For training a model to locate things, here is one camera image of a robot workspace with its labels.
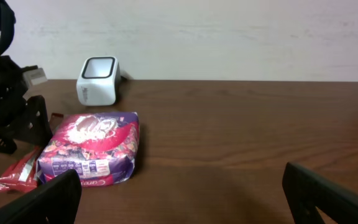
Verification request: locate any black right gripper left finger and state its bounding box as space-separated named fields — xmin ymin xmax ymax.
xmin=0 ymin=169 xmax=82 ymax=224

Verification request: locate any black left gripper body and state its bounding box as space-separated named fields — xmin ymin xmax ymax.
xmin=0 ymin=56 xmax=39 ymax=127

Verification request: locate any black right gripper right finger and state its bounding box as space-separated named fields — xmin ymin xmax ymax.
xmin=282 ymin=162 xmax=358 ymax=224

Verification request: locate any red snack bar wrapper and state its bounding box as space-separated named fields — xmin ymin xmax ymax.
xmin=0 ymin=146 xmax=44 ymax=193

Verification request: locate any red purple pad packet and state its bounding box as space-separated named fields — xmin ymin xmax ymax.
xmin=37 ymin=112 xmax=140 ymax=187

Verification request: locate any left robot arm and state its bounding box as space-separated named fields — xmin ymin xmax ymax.
xmin=0 ymin=0 xmax=52 ymax=154

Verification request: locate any white barcode scanner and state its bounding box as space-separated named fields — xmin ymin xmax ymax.
xmin=76 ymin=56 xmax=121 ymax=106

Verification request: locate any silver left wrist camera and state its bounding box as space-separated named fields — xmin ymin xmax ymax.
xmin=23 ymin=68 xmax=48 ymax=88

